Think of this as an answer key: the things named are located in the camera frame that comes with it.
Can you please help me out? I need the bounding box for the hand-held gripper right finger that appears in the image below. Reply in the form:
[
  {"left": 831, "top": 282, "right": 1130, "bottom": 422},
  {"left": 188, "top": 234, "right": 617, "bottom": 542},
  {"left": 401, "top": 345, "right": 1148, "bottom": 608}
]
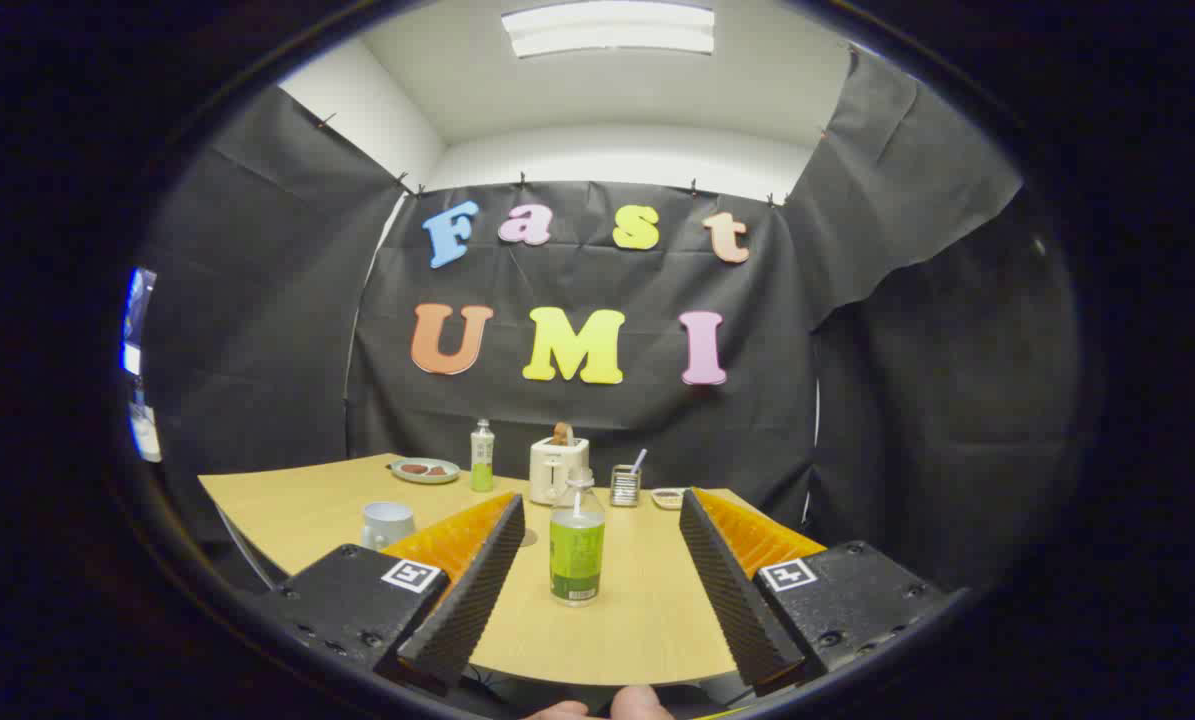
[{"left": 679, "top": 487, "right": 958, "bottom": 698}]

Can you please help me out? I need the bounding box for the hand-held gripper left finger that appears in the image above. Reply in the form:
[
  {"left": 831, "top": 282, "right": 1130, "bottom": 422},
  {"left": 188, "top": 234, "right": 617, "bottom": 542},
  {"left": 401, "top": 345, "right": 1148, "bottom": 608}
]
[{"left": 252, "top": 490, "right": 528, "bottom": 698}]

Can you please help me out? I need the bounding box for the clear juice bottle green label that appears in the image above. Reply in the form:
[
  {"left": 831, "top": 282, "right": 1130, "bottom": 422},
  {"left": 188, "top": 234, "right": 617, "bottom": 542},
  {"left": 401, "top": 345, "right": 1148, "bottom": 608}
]
[{"left": 549, "top": 470, "right": 606, "bottom": 608}]

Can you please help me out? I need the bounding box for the pale grey cup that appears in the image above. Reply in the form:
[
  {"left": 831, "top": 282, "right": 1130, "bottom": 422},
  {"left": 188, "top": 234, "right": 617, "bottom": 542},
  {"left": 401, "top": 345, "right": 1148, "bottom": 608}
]
[{"left": 360, "top": 501, "right": 417, "bottom": 552}]

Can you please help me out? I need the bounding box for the capped bottle white green label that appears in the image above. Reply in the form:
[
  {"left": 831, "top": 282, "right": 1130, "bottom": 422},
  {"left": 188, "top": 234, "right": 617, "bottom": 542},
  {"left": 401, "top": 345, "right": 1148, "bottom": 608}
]
[{"left": 470, "top": 418, "right": 496, "bottom": 493}]

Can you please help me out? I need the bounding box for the wooden table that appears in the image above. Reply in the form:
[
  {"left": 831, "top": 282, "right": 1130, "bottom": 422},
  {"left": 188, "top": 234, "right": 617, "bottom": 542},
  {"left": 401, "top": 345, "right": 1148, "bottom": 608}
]
[{"left": 198, "top": 453, "right": 828, "bottom": 687}]

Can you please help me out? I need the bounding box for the pale green plate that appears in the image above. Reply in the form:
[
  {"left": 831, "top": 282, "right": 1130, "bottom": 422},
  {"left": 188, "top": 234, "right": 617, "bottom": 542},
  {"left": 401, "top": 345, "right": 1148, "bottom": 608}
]
[{"left": 390, "top": 457, "right": 461, "bottom": 485}]

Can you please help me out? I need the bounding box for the cream toaster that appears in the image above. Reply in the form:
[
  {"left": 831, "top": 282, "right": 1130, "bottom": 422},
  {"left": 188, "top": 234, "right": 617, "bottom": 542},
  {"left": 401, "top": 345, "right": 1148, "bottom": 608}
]
[{"left": 529, "top": 437, "right": 591, "bottom": 506}]

